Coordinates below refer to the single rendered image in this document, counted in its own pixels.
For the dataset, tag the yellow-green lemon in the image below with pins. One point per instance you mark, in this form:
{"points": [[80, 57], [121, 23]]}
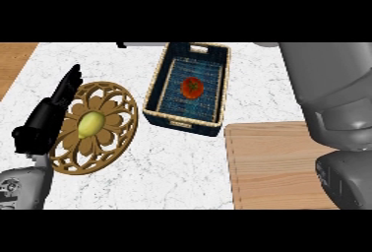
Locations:
{"points": [[90, 124]]}

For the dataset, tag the pale wooden cutting board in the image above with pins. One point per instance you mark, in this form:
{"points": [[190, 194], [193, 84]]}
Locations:
{"points": [[273, 164]]}

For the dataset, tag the round wooden openwork trivet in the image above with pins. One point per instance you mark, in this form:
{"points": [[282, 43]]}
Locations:
{"points": [[108, 138]]}

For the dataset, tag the pale grey object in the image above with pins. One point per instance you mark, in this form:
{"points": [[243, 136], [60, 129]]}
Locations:
{"points": [[264, 44]]}

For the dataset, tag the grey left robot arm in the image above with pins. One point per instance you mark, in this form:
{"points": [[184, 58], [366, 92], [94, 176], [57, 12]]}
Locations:
{"points": [[25, 187]]}

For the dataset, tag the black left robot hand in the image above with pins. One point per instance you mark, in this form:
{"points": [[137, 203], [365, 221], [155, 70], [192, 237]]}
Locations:
{"points": [[43, 123]]}

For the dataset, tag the red tomato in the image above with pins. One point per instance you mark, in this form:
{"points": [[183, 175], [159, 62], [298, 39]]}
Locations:
{"points": [[192, 87]]}

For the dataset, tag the dark blue wicker basket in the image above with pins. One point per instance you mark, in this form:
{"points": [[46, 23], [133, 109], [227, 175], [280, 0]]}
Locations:
{"points": [[204, 60]]}

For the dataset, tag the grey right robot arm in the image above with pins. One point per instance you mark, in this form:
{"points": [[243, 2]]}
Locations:
{"points": [[334, 111]]}

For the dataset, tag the grey and black appliance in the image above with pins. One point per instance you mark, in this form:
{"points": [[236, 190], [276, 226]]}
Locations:
{"points": [[140, 43]]}

